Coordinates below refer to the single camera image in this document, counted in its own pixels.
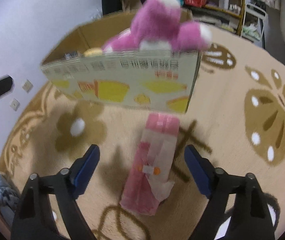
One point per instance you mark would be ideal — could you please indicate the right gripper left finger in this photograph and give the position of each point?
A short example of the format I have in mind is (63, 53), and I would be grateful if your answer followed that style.
(34, 217)

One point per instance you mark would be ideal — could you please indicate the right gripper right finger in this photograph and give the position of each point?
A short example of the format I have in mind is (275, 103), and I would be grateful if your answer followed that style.
(236, 208)

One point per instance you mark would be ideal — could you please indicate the pink tissue pack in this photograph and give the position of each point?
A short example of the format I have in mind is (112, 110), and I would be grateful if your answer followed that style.
(148, 184)

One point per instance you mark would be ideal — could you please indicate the pink bear plush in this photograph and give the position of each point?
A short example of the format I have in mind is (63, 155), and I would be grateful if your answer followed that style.
(157, 26)

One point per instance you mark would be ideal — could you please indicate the yellow dog plush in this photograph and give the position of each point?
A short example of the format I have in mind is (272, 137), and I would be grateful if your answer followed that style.
(93, 52)

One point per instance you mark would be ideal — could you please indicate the beige patterned rug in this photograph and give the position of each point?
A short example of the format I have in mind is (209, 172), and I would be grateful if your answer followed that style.
(235, 118)

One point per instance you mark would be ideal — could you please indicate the cardboard box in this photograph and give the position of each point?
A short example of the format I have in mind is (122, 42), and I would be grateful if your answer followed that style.
(157, 80)

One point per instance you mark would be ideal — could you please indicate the white trolley rack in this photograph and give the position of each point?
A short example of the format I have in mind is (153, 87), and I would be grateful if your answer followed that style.
(254, 18)

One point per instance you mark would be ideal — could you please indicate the wooden bookshelf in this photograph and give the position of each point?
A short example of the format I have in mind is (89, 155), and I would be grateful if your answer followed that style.
(223, 14)

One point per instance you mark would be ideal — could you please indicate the lower wall socket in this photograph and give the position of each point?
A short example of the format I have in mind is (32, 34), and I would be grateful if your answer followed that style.
(15, 104)

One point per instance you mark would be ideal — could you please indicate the wall socket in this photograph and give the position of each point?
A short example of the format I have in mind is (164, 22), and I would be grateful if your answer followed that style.
(15, 104)
(27, 86)

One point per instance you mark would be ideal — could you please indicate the upper wall socket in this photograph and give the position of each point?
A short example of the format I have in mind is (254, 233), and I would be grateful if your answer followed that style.
(27, 86)

